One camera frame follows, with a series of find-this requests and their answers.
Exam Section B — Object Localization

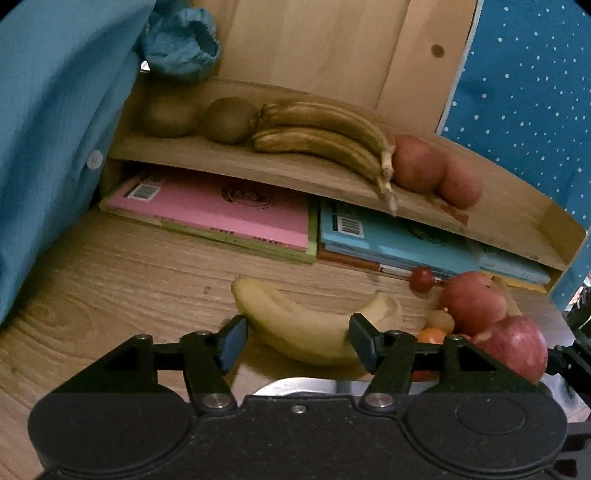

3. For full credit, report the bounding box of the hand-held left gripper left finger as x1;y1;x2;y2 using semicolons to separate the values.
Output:
60;315;250;415

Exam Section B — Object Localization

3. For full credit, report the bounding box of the wooden panel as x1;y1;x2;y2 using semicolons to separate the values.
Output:
191;0;483;134

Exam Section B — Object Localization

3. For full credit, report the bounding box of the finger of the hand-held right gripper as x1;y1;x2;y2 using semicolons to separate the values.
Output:
567;295;591;330
549;344;591;402

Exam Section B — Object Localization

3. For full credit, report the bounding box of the overripe brown banana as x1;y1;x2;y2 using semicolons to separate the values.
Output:
252;127;399;215
259;99;397;181

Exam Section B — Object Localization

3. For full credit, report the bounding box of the wooden desk shelf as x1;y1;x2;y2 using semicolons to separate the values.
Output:
100;76;587;291

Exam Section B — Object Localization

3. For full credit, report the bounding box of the blue dotted cloth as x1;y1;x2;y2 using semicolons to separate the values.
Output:
441;0;591;319

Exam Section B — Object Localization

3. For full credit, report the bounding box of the light blue book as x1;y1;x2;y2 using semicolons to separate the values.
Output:
471;240;552;284

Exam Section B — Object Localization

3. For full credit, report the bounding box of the red book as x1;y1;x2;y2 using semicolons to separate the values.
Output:
316;244;439;280

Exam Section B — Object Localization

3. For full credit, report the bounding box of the metal tray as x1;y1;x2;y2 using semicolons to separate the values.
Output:
253;373;555;398

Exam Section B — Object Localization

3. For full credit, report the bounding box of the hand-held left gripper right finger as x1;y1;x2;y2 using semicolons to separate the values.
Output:
348;314;539;414

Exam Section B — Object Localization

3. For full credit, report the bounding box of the dark red apple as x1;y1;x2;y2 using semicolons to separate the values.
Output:
436;157;484;209
392;135;448;193

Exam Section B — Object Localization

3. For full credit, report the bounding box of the yellow banana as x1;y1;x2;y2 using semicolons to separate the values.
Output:
231;275;403;367

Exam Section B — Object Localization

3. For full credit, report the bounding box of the brown longan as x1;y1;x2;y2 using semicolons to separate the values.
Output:
425;309;455;334

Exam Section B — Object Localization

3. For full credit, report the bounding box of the red cherry tomato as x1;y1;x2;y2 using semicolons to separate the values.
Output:
410;267;435;292

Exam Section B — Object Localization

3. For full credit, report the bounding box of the brown kiwi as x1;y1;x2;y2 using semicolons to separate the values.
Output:
199;97;260;144
141;95;201;138

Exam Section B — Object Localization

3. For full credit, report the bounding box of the pink book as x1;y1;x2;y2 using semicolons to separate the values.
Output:
99;167;310;252

